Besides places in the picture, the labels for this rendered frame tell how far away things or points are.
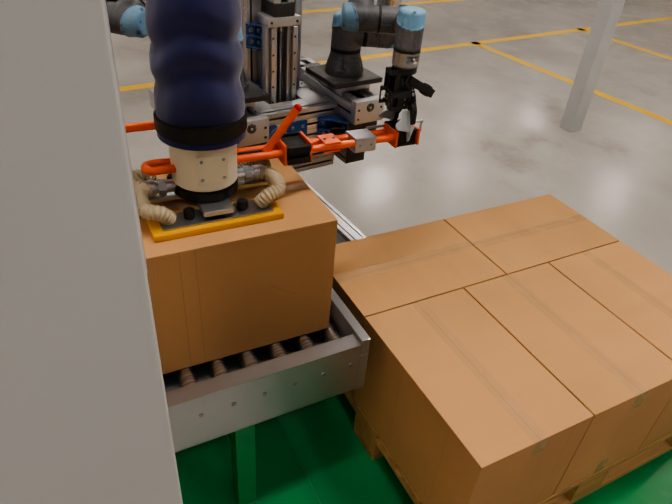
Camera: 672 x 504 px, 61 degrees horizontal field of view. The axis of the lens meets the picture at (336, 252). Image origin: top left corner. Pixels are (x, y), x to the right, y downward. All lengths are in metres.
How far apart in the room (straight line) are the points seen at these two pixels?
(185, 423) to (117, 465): 1.22
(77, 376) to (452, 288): 1.77
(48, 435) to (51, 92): 0.19
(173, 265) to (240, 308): 0.25
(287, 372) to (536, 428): 0.69
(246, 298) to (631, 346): 1.22
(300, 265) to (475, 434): 0.65
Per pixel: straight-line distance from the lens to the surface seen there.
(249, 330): 1.66
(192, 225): 1.48
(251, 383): 1.59
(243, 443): 1.78
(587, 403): 1.81
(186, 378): 1.66
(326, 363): 1.66
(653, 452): 2.54
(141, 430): 0.38
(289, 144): 1.60
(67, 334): 0.31
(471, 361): 1.79
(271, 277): 1.56
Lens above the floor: 1.78
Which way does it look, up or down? 36 degrees down
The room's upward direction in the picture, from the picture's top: 5 degrees clockwise
